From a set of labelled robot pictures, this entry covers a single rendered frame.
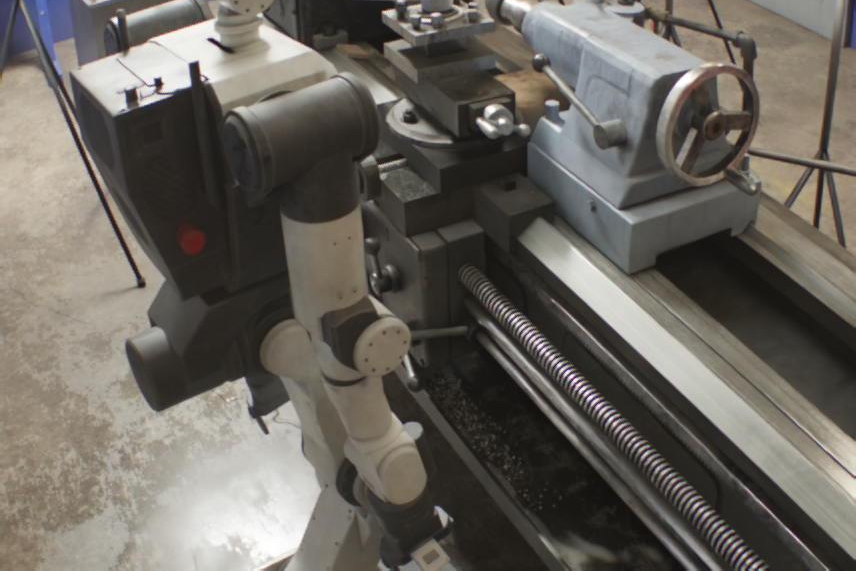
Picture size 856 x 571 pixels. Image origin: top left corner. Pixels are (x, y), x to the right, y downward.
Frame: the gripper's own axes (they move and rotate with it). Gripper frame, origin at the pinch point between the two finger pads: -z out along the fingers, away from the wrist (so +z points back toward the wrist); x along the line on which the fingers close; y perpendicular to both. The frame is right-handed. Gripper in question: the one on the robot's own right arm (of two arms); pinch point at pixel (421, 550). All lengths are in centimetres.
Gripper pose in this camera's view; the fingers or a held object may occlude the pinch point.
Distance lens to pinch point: 159.9
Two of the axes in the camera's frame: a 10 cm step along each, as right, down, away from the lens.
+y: -5.8, -4.3, 6.9
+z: -2.0, -7.5, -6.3
